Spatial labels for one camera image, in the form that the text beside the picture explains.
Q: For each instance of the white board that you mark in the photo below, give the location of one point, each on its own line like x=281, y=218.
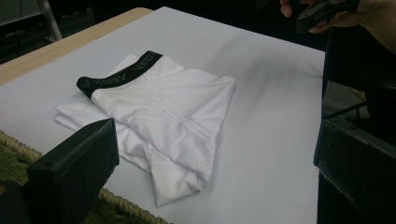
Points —
x=264, y=130

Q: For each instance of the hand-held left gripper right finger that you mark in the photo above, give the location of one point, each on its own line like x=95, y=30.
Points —
x=358, y=174

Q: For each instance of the white underwear with black waistband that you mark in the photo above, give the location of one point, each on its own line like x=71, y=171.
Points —
x=168, y=118

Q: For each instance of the green woven basket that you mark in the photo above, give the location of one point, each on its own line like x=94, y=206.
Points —
x=18, y=161

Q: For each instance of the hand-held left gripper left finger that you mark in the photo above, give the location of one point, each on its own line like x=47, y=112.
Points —
x=74, y=168

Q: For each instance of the white metal stand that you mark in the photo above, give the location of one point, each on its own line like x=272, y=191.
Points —
x=49, y=21

